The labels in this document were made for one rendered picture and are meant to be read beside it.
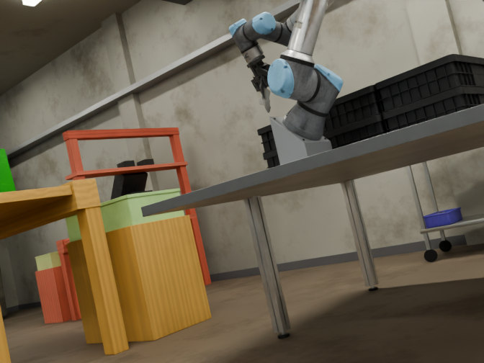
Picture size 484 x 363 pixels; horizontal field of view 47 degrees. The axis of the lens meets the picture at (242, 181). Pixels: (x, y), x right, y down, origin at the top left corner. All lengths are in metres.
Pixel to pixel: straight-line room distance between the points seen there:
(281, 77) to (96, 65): 5.89
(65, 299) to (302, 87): 4.46
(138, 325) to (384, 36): 3.09
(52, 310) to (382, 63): 3.95
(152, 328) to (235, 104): 3.07
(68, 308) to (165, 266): 2.57
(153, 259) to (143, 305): 0.27
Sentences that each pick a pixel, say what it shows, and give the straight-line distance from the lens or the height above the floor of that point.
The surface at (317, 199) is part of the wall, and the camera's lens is 5.27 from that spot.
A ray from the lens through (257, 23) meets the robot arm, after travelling 2.05.
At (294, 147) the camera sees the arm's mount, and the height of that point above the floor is 0.76.
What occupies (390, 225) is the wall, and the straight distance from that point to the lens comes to 4.96.
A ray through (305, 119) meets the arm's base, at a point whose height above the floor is 0.84.
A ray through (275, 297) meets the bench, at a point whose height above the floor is 0.19.
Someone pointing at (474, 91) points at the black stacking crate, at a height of 0.81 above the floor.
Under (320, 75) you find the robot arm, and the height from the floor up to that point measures 0.97.
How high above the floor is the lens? 0.54
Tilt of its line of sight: 4 degrees up
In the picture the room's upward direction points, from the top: 13 degrees counter-clockwise
